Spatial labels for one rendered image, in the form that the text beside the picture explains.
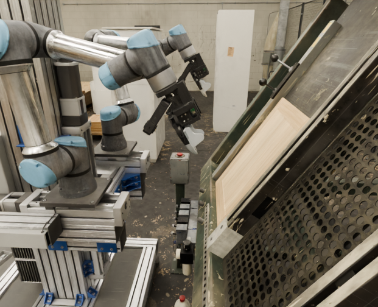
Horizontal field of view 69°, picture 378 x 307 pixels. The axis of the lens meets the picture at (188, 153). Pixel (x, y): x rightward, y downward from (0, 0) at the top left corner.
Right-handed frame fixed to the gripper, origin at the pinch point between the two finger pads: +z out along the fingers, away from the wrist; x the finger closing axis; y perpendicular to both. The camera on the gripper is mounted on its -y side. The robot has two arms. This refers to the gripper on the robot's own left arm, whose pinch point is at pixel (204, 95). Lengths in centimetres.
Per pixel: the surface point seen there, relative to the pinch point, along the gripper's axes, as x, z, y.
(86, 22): 786, -246, -314
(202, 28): 795, -60, -2
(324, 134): -65, 16, 33
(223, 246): -66, 41, -11
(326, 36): -5, 1, 61
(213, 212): -39, 43, -16
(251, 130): -5.6, 26.7, 14.3
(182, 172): 12, 39, -35
